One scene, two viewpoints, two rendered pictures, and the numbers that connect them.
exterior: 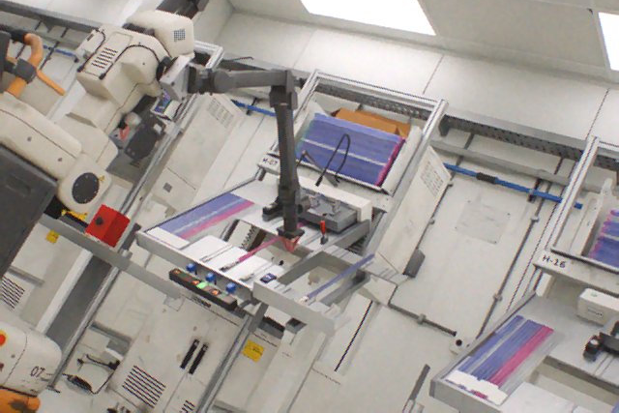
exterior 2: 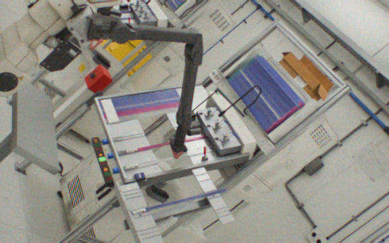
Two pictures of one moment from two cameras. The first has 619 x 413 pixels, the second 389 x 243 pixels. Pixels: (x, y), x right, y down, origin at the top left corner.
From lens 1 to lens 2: 1.24 m
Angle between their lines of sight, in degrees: 23
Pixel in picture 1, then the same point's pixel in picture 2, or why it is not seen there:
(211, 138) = (208, 36)
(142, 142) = (57, 60)
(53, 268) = (75, 88)
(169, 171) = (170, 49)
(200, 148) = not seen: hidden behind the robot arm
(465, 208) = (366, 146)
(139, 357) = (82, 171)
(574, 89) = not seen: outside the picture
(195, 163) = not seen: hidden behind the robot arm
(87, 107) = (23, 23)
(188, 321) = (112, 165)
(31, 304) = (57, 104)
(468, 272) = (345, 191)
